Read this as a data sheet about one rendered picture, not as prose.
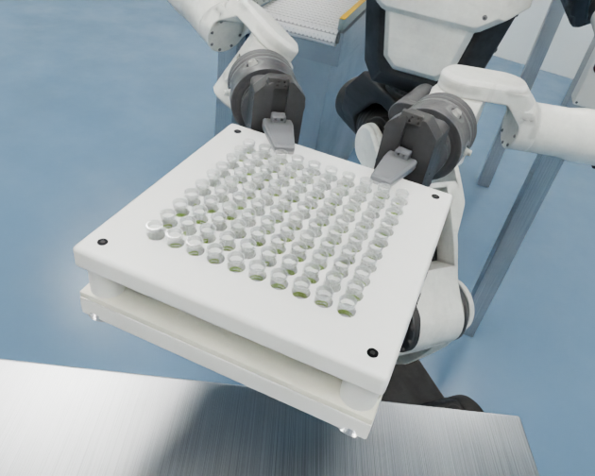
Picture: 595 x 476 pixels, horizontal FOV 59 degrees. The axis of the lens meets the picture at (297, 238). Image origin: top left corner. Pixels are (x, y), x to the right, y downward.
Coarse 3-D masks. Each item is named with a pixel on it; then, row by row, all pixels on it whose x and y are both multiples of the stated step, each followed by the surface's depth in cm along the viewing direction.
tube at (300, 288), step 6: (300, 276) 38; (294, 282) 37; (300, 282) 38; (306, 282) 38; (294, 288) 37; (300, 288) 37; (306, 288) 37; (294, 294) 38; (300, 294) 37; (306, 294) 37
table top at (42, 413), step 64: (0, 384) 50; (64, 384) 51; (128, 384) 52; (192, 384) 53; (0, 448) 45; (64, 448) 46; (128, 448) 47; (192, 448) 48; (256, 448) 48; (320, 448) 49; (384, 448) 50; (448, 448) 51; (512, 448) 52
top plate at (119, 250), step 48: (240, 144) 53; (144, 192) 45; (432, 192) 51; (96, 240) 39; (144, 240) 40; (240, 240) 42; (432, 240) 45; (144, 288) 38; (192, 288) 37; (240, 288) 38; (288, 288) 38; (384, 288) 40; (288, 336) 35; (336, 336) 35; (384, 336) 36; (384, 384) 33
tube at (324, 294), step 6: (318, 288) 37; (324, 288) 38; (330, 288) 37; (318, 294) 38; (324, 294) 38; (330, 294) 38; (318, 300) 37; (324, 300) 37; (330, 300) 37; (318, 306) 37; (324, 306) 37; (330, 306) 37
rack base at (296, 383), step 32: (128, 288) 42; (128, 320) 41; (160, 320) 40; (192, 320) 41; (192, 352) 40; (224, 352) 39; (256, 352) 39; (256, 384) 39; (288, 384) 37; (320, 384) 38; (320, 416) 38; (352, 416) 37
